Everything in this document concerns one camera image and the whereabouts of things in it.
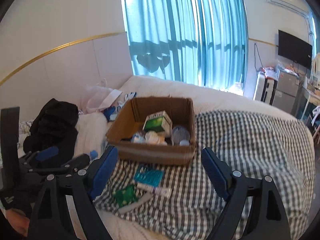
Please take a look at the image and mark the green foil packet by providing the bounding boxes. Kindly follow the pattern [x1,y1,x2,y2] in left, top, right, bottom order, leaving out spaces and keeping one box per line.
[112,184,138,207]

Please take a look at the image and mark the scissors with translucent sheath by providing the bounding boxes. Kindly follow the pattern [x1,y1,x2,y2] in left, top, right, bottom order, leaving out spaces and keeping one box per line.
[118,193,153,215]

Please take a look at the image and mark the white ointment tube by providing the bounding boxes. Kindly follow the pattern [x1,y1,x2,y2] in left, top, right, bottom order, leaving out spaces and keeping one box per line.
[137,183,171,198]

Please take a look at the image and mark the cream cloth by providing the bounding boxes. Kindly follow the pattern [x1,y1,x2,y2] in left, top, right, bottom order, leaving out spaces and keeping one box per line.
[145,131,167,145]

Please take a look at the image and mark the clear jar with barcode label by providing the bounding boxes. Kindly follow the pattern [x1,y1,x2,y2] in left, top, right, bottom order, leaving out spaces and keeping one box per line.
[172,126,191,145]

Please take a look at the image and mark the green 999 medicine box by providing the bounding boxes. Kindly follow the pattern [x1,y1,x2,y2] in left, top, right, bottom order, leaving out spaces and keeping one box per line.
[143,111,172,136]

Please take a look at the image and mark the white cylindrical bottle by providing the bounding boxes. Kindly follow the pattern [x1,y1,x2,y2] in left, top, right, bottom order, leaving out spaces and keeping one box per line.
[179,140,190,146]

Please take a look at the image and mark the left hand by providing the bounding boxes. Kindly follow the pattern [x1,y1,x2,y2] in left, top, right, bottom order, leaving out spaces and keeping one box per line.
[5,209,30,237]

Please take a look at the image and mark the black garment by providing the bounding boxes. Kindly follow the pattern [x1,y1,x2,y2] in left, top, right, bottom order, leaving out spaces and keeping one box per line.
[23,98,79,164]

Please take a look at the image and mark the clear water bottle blue cap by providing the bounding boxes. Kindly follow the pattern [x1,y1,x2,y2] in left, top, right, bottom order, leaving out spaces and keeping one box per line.
[86,150,99,162]

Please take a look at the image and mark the checkered blanket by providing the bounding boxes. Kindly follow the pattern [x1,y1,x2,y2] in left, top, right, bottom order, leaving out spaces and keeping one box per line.
[94,110,316,239]

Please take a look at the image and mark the white plastic bag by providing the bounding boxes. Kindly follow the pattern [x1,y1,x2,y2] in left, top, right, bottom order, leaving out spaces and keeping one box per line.
[81,79,122,114]

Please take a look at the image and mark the white blue glove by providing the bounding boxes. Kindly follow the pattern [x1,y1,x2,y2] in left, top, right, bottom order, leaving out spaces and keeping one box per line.
[103,92,137,122]

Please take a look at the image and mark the teal blister pack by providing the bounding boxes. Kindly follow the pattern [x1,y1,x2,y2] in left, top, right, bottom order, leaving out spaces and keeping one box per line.
[133,165,164,187]

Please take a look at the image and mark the brown cardboard box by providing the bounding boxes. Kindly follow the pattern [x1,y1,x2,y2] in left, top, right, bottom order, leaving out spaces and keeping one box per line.
[106,97,195,165]

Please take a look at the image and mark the white suitcase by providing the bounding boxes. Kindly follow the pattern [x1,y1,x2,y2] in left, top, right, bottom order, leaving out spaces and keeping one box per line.
[253,72,277,105]

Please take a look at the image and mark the silver mini fridge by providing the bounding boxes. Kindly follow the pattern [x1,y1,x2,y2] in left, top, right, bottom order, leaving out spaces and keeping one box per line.
[272,69,300,114]

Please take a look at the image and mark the teal curtain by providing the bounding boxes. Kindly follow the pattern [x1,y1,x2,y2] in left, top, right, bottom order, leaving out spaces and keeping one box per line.
[121,0,248,95]

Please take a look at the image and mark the air conditioner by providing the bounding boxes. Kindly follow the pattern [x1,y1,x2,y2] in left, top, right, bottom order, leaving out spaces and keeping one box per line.
[267,0,310,17]

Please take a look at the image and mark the black wall television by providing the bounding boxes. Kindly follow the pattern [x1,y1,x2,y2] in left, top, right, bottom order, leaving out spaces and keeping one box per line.
[278,30,312,69]

